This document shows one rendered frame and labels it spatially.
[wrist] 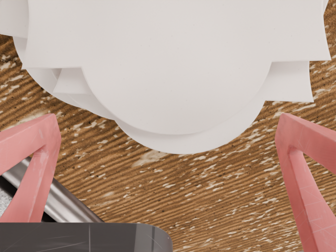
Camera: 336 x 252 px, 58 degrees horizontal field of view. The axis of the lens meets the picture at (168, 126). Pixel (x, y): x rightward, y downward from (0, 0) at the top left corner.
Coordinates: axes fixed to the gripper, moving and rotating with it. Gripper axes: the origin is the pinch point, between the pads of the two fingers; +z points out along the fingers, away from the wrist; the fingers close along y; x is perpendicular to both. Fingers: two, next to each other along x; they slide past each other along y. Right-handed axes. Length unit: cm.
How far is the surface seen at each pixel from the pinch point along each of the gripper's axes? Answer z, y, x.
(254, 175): 7.6, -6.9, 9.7
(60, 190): 9.8, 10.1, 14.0
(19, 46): 4.9, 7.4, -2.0
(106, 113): 3.9, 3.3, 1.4
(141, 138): 2.9, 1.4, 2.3
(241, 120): 2.9, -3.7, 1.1
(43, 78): 4.9, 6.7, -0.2
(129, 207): 7.5, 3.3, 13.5
